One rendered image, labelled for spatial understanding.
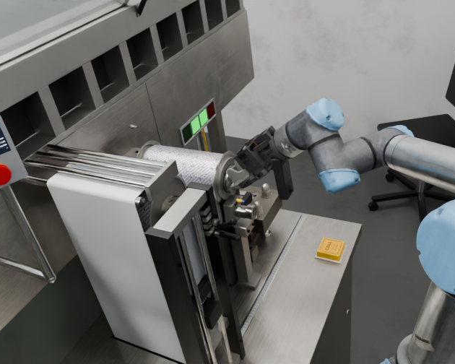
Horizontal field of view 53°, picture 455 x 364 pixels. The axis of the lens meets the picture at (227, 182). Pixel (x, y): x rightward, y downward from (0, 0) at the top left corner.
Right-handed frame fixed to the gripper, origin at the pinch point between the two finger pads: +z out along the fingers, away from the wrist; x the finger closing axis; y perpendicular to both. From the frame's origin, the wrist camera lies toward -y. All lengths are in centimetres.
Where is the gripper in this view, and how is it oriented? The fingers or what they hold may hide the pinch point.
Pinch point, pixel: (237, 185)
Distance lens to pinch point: 119.6
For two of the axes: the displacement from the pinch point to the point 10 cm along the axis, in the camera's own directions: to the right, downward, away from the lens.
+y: -6.7, -7.2, -1.6
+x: -4.4, 5.6, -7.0
